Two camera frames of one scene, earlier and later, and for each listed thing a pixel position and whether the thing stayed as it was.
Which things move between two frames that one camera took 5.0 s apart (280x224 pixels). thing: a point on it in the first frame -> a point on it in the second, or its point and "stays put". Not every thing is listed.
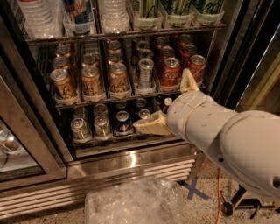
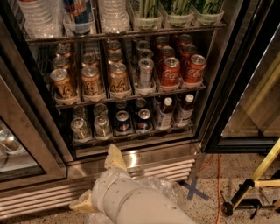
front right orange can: [119, 79] stays put
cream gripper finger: [157, 125] -> [84, 204]
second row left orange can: [61, 62] stays put
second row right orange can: [115, 58] stays put
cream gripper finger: [187, 83] -> [115, 158]
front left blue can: [122, 122] stays put
